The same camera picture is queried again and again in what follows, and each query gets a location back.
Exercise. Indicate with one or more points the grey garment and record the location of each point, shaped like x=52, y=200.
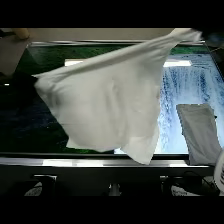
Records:
x=199, y=133

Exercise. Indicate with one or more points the white T-shirt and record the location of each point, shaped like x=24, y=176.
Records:
x=110, y=100

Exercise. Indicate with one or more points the silver frame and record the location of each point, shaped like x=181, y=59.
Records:
x=83, y=163

